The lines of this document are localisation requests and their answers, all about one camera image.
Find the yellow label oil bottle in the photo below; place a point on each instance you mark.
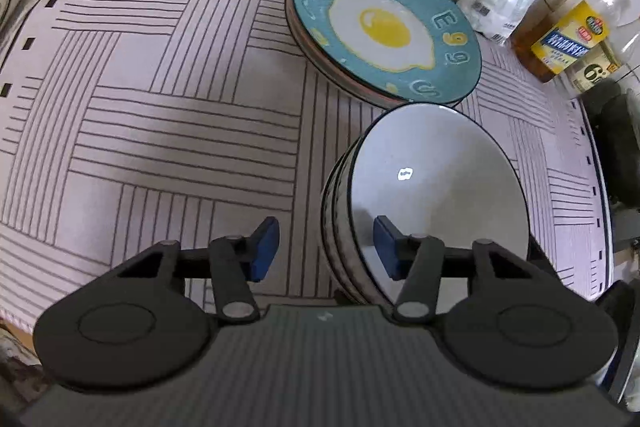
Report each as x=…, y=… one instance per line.
x=570, y=37

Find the white line pattern mat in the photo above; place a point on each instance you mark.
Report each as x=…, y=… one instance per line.
x=150, y=107

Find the blue fried egg plate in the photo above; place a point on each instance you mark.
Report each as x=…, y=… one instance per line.
x=385, y=27

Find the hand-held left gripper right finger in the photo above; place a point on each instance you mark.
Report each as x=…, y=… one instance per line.
x=386, y=249

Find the clear vinegar bottle yellow cap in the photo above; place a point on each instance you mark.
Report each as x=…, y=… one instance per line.
x=600, y=74

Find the dark cooking pot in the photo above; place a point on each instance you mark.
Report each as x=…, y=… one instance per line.
x=617, y=132

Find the rabbit and carrot print plate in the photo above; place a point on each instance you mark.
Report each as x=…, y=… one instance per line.
x=299, y=41

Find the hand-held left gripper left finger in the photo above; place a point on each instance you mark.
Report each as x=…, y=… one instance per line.
x=262, y=252

